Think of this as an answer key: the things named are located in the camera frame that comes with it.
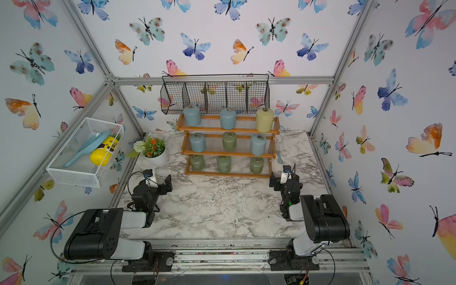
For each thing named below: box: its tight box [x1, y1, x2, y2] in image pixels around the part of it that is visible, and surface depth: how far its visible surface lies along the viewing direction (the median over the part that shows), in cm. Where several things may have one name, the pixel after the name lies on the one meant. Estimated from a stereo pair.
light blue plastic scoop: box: [64, 128, 113, 168], surface depth 70 cm
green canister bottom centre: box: [216, 154, 232, 174], surface depth 98 cm
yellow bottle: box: [89, 135, 120, 167], surface depth 72 cm
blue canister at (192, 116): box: [183, 104, 202, 128], surface depth 83 cm
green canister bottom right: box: [249, 156, 265, 175], surface depth 98 cm
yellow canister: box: [255, 107, 275, 133], surface depth 79 cm
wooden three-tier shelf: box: [176, 114, 281, 179], surface depth 93 cm
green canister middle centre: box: [222, 131, 237, 151], surface depth 92 cm
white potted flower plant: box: [126, 137, 167, 165], surface depth 97 cm
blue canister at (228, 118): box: [219, 106, 237, 131], surface depth 82 cm
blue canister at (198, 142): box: [190, 132, 207, 153], surface depth 90 cm
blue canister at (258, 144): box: [249, 133, 268, 157], surface depth 88 cm
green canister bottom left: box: [189, 154, 205, 171], surface depth 100 cm
